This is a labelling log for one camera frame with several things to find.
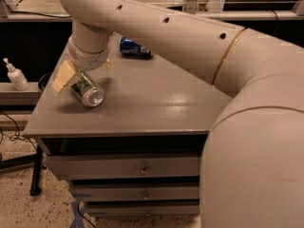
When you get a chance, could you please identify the white pump dispenser bottle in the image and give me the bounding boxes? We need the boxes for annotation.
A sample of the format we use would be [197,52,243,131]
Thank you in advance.
[3,58,29,91]

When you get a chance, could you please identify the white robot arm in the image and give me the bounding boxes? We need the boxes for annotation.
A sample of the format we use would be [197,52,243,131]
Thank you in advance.
[60,0,304,228]

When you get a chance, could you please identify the green soda can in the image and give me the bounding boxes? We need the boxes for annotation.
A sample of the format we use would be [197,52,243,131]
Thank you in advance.
[70,70,105,107]

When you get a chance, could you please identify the black floor cable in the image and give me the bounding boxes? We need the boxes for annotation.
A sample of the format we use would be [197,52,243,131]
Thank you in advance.
[0,110,38,162]

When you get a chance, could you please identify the middle grey drawer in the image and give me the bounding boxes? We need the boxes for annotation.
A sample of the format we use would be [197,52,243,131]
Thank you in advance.
[69,183,199,201]

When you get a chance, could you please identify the blue Pepsi can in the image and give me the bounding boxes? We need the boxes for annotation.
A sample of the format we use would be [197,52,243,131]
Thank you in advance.
[119,37,153,60]

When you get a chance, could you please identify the bottom grey drawer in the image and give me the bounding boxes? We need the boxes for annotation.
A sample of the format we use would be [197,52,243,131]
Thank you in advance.
[85,200,200,217]

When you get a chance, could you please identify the grey drawer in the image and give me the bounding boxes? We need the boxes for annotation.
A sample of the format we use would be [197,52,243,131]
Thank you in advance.
[85,200,200,217]
[46,154,200,181]
[69,183,199,201]

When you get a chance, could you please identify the upper metal frame rail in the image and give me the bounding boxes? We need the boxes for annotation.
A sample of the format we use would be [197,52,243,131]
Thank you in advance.
[0,10,304,22]

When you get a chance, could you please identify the grey drawer cabinet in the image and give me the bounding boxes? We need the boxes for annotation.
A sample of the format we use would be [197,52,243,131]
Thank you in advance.
[24,36,230,207]

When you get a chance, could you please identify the black metal stand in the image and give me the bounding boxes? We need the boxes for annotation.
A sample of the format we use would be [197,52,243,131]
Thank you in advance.
[0,144,45,197]

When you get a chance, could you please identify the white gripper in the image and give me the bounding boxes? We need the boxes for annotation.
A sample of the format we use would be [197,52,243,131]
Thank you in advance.
[52,37,114,94]

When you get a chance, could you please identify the top grey drawer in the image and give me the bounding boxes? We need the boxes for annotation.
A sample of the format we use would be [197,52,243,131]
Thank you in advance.
[46,154,200,181]

